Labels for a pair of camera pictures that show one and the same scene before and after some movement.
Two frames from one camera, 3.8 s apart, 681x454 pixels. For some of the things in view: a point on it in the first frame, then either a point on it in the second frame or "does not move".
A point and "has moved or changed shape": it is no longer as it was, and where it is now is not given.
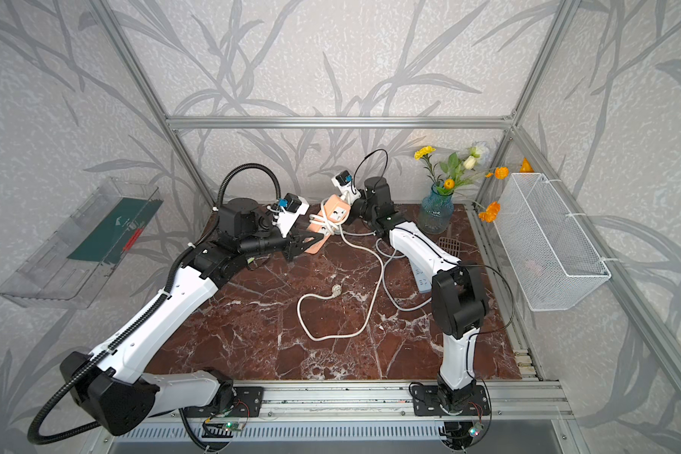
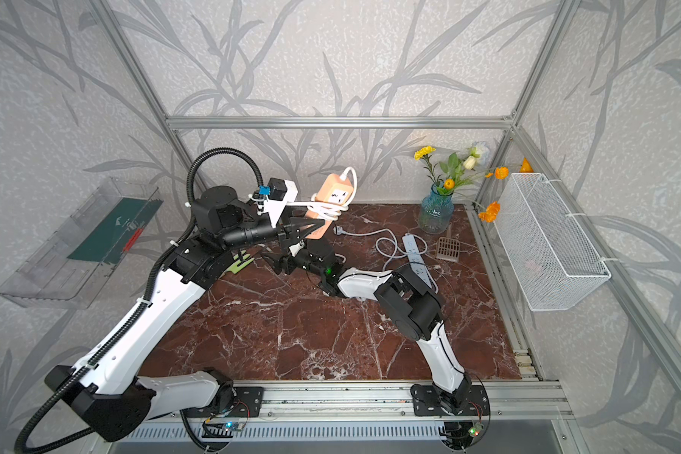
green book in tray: [116, 231] does not move
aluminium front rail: [394, 400] does not move
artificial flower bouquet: [454, 171] does not move
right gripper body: [361, 211] → [303, 261]
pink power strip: [327, 220] has moved or changed shape
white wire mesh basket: [551, 263] does not move
